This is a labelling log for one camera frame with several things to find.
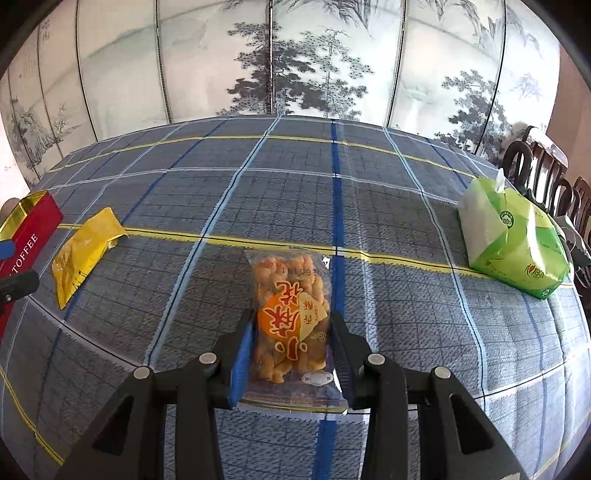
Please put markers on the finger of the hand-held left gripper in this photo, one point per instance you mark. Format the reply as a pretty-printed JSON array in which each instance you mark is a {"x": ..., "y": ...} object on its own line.
[
  {"x": 18, "y": 282},
  {"x": 5, "y": 249}
]

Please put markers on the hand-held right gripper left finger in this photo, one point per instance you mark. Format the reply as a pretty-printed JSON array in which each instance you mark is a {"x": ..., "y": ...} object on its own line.
[{"x": 242, "y": 364}]

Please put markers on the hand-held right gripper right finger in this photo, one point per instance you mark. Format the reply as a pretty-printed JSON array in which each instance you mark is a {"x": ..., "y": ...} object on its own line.
[{"x": 344, "y": 364}]

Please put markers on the red tin box gold inside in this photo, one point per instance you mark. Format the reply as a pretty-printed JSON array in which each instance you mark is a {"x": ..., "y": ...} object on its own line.
[{"x": 32, "y": 230}]

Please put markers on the orange fried twist packet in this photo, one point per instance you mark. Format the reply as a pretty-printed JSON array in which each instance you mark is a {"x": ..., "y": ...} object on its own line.
[{"x": 291, "y": 323}]

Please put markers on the round grey disc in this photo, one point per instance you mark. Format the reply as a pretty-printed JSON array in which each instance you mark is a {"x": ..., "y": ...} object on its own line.
[{"x": 7, "y": 210}]

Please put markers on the gold foil snack packet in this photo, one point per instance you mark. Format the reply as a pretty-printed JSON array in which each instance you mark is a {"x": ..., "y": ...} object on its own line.
[{"x": 83, "y": 254}]

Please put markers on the green tissue pack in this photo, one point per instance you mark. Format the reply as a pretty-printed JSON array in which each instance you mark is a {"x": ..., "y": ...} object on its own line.
[{"x": 508, "y": 240}]

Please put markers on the painted folding screen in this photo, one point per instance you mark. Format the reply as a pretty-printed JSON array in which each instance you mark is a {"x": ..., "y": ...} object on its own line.
[{"x": 207, "y": 55}]

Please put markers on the dark wooden chair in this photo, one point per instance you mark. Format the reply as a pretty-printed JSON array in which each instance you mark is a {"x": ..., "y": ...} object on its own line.
[
  {"x": 582, "y": 198},
  {"x": 538, "y": 161}
]

